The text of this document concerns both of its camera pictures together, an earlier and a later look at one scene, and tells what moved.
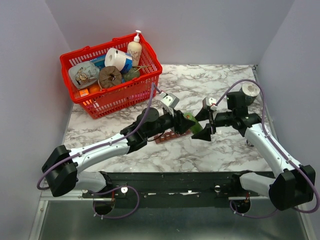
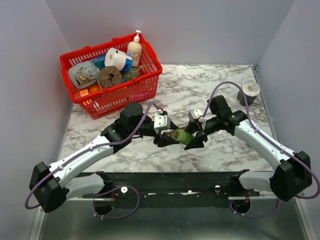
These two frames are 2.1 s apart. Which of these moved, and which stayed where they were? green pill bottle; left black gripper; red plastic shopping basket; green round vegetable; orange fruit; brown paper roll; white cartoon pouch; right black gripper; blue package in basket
Moved: green pill bottle; left black gripper; right black gripper
Stayed: orange fruit; brown paper roll; red plastic shopping basket; white cartoon pouch; blue package in basket; green round vegetable
